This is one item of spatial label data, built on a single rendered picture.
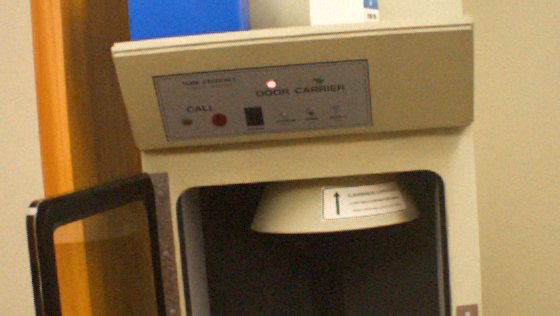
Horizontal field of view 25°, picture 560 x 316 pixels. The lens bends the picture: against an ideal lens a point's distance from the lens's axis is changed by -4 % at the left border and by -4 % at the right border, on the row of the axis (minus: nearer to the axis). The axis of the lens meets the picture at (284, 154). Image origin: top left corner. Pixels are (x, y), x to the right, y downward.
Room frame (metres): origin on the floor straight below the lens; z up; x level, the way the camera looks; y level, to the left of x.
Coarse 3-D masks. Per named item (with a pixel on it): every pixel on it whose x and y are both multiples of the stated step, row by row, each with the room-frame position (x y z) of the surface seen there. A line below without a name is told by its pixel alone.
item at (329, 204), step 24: (264, 192) 1.31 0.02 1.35; (288, 192) 1.27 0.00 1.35; (312, 192) 1.26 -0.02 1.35; (336, 192) 1.25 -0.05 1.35; (360, 192) 1.26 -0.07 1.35; (384, 192) 1.27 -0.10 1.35; (408, 192) 1.31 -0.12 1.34; (264, 216) 1.29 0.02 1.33; (288, 216) 1.26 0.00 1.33; (312, 216) 1.25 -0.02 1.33; (336, 216) 1.24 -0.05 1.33; (360, 216) 1.24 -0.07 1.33; (384, 216) 1.25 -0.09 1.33; (408, 216) 1.28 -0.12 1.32
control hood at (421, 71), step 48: (144, 48) 1.12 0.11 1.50; (192, 48) 1.12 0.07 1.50; (240, 48) 1.12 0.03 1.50; (288, 48) 1.12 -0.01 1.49; (336, 48) 1.12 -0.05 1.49; (384, 48) 1.12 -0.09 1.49; (432, 48) 1.12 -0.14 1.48; (144, 96) 1.16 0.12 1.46; (384, 96) 1.17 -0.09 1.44; (432, 96) 1.17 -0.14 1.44; (144, 144) 1.21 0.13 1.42; (192, 144) 1.21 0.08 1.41
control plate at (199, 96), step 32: (288, 64) 1.14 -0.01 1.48; (320, 64) 1.13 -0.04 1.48; (352, 64) 1.13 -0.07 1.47; (160, 96) 1.16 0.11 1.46; (192, 96) 1.16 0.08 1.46; (224, 96) 1.16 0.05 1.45; (256, 96) 1.16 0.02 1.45; (288, 96) 1.16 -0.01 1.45; (320, 96) 1.16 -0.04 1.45; (352, 96) 1.16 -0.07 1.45; (192, 128) 1.19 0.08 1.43; (224, 128) 1.19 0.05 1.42; (256, 128) 1.19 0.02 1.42; (288, 128) 1.19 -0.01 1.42; (320, 128) 1.19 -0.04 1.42
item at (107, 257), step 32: (64, 192) 1.00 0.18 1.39; (32, 224) 0.92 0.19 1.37; (96, 224) 1.05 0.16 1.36; (128, 224) 1.14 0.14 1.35; (32, 256) 0.92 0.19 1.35; (64, 256) 0.97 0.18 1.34; (96, 256) 1.05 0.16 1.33; (128, 256) 1.13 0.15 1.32; (64, 288) 0.97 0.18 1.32; (96, 288) 1.04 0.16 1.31; (128, 288) 1.12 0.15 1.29
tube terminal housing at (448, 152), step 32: (256, 0) 1.23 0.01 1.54; (288, 0) 1.23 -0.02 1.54; (384, 0) 1.22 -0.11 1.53; (416, 0) 1.22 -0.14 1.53; (448, 0) 1.22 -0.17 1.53; (448, 128) 1.22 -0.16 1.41; (160, 160) 1.24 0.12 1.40; (192, 160) 1.24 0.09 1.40; (224, 160) 1.23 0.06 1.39; (256, 160) 1.23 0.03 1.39; (288, 160) 1.23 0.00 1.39; (320, 160) 1.23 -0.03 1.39; (352, 160) 1.23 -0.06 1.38; (384, 160) 1.22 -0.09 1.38; (416, 160) 1.22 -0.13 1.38; (448, 160) 1.22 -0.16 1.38; (448, 192) 1.22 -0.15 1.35; (448, 224) 1.22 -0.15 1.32; (448, 256) 1.25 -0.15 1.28; (480, 288) 1.22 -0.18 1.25
